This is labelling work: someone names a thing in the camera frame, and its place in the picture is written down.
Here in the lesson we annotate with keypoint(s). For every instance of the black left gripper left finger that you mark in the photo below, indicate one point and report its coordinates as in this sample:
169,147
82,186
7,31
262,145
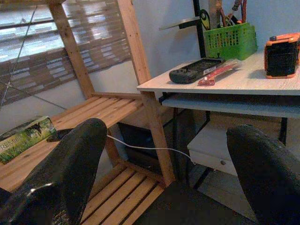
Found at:
70,159

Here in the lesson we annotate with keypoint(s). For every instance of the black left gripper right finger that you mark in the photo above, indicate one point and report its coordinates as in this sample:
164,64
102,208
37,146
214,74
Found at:
269,178

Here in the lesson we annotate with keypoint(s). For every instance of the green printed cardboard box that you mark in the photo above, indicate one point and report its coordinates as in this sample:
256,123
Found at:
23,138

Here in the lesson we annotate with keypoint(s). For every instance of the white desk drawer unit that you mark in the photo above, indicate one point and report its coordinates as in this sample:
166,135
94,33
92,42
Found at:
211,150

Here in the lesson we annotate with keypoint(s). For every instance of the wooden slatted shelf rack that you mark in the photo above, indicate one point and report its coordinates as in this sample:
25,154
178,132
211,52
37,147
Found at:
112,107

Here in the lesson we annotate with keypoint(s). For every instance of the black storage box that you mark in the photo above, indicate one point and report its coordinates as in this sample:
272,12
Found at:
136,140

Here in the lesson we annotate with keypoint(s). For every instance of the grey pull-out keyboard tray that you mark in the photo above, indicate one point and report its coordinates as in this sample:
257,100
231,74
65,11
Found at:
225,106

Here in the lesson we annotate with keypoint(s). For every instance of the flat red package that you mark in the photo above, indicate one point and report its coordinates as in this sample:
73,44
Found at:
218,71

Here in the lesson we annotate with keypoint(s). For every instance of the orange and black speaker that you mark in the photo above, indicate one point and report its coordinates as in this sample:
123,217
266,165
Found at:
281,58

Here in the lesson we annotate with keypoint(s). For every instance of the brown striped window blind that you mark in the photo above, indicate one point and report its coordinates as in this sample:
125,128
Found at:
98,35

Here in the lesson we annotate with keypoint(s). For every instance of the black remote controller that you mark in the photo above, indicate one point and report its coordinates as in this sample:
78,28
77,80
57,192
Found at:
192,70

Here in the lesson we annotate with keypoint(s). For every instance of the green plastic mesh basket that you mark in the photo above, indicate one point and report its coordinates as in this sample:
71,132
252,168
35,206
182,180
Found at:
229,42

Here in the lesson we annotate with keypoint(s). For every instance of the black upright desk pole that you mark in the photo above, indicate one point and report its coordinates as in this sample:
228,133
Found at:
200,39

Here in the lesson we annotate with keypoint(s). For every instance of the yellow and black oval tag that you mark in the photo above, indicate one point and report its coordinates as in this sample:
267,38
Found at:
205,20

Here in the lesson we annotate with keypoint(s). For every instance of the small grey raised shelf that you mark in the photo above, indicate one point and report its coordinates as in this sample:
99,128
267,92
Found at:
180,23

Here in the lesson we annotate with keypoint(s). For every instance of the white desk with black frame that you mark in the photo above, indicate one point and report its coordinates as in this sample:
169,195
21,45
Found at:
246,82

